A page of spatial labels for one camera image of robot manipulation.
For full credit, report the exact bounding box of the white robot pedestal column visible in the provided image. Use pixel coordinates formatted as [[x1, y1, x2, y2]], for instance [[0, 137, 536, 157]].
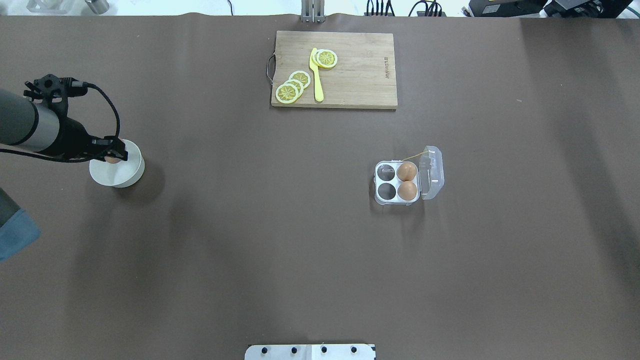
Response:
[[244, 343, 377, 360]]

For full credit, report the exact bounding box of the white bowl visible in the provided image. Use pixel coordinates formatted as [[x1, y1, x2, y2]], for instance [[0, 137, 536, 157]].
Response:
[[89, 139, 146, 188]]

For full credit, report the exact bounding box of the brown egg from bowl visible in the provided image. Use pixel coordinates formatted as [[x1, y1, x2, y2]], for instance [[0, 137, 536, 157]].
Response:
[[104, 156, 121, 164]]

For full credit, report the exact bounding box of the brown egg in box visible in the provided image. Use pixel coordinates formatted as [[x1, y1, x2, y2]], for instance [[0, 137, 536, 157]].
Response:
[[397, 181, 418, 202], [396, 161, 418, 182]]

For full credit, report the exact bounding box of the small metal cup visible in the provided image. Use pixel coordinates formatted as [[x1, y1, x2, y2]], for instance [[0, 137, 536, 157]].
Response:
[[84, 0, 110, 15]]

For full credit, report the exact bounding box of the black laptop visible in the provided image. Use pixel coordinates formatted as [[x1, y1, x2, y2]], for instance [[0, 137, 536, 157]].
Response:
[[468, 0, 549, 18]]

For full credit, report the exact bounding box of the wooden cutting board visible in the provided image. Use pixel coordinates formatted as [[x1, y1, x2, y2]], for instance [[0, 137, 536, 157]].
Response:
[[270, 30, 398, 110]]

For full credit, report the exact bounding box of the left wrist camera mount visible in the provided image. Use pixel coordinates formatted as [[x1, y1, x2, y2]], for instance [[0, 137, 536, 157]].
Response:
[[22, 74, 89, 106]]

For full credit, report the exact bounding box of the aluminium frame post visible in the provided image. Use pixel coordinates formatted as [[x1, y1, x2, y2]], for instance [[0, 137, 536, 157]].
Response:
[[301, 0, 326, 24]]

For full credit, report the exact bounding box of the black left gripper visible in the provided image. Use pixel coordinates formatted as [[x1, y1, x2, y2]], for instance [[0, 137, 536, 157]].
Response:
[[42, 116, 129, 163]]

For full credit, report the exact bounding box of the clear plastic egg box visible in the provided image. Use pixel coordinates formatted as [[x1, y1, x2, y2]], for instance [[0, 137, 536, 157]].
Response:
[[373, 145, 445, 207]]

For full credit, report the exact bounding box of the yellow plastic knife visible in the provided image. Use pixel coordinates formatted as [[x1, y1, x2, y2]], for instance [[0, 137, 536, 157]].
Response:
[[308, 47, 325, 103]]

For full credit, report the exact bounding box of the black stand beside laptop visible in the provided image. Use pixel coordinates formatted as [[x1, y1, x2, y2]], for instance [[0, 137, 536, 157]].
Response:
[[542, 0, 634, 19]]

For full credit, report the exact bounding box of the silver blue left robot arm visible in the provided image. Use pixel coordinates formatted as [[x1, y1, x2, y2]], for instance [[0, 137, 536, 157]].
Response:
[[0, 89, 129, 262]]

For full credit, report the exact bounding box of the lemon slice by knife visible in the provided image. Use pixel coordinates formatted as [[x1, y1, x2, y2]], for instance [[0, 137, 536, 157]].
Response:
[[311, 48, 338, 69]]

